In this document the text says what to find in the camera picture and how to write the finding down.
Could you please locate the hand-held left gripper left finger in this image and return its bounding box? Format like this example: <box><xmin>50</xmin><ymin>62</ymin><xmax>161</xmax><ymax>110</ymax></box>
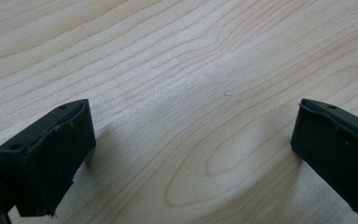
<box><xmin>0</xmin><ymin>98</ymin><xmax>97</xmax><ymax>217</ymax></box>

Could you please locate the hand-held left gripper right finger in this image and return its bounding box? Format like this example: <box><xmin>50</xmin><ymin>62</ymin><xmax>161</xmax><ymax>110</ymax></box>
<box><xmin>290</xmin><ymin>98</ymin><xmax>358</xmax><ymax>217</ymax></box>

